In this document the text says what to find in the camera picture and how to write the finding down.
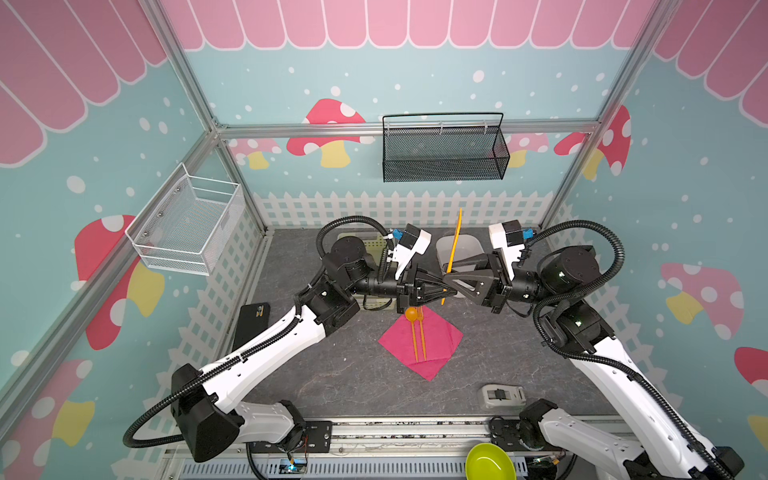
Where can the orange chopstick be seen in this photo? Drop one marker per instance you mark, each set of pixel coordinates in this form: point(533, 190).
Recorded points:
point(422, 338)
point(447, 247)

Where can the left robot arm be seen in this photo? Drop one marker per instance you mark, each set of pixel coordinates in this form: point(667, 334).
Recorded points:
point(207, 409)

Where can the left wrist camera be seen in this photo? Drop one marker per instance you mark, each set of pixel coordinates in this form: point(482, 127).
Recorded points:
point(409, 242)

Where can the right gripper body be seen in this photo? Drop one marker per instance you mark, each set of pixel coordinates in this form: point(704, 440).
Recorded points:
point(495, 288)

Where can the orange spoon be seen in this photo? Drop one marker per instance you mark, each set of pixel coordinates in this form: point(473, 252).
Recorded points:
point(412, 315)

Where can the black box with yellow label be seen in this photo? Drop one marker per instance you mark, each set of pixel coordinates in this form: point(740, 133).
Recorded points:
point(253, 319)

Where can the white small device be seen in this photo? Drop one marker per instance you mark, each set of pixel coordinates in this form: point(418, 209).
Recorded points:
point(493, 396)

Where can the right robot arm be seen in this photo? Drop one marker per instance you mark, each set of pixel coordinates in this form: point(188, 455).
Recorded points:
point(663, 445)

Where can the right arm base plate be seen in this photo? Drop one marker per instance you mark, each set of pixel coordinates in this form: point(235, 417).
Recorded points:
point(515, 434)

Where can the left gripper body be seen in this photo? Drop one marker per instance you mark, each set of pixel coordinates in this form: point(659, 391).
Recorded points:
point(403, 292)

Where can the white plastic tub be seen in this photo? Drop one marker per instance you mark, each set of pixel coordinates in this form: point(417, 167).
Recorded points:
point(468, 245)

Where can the lime green bowl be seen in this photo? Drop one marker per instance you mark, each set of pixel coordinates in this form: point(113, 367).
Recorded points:
point(487, 461)

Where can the white wire mesh basket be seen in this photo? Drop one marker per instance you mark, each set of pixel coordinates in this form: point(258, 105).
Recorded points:
point(187, 224)

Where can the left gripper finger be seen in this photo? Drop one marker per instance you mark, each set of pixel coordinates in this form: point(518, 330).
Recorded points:
point(426, 295)
point(427, 278)

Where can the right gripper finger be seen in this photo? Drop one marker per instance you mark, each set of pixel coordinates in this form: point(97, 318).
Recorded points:
point(472, 285)
point(470, 264)

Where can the black wire mesh basket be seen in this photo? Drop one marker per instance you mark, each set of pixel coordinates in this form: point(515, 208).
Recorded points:
point(441, 147)

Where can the pink paper napkin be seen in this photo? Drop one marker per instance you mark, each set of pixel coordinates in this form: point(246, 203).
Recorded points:
point(442, 342)

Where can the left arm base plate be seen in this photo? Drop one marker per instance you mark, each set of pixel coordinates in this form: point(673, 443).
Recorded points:
point(313, 437)

